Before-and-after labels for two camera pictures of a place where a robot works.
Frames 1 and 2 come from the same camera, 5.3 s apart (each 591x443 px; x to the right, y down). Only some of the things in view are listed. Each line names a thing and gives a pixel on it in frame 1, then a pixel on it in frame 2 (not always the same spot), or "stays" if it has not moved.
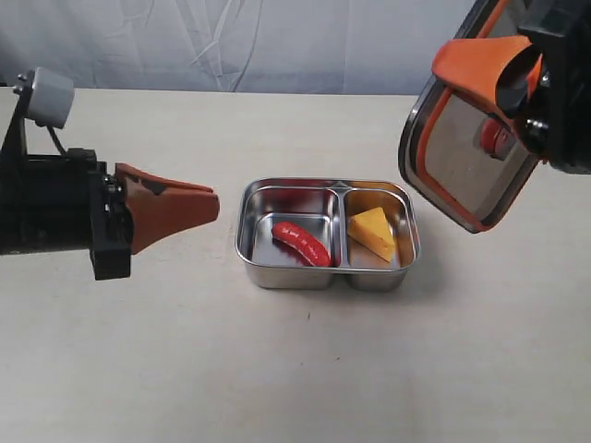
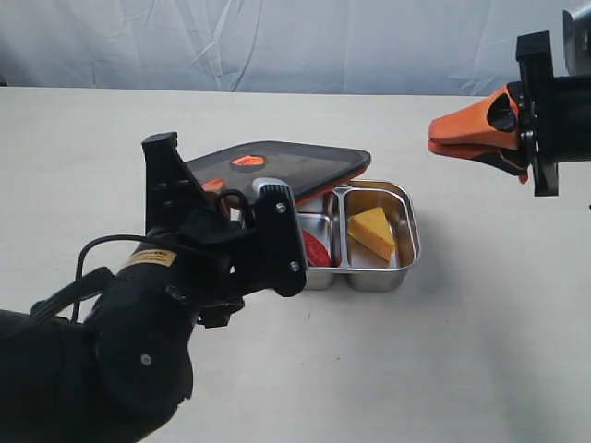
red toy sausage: [307, 243] stays
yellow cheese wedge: [371, 229] stays
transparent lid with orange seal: [458, 151] -> [309, 167]
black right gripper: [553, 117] -> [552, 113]
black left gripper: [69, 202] -> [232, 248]
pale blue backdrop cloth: [367, 47] stays
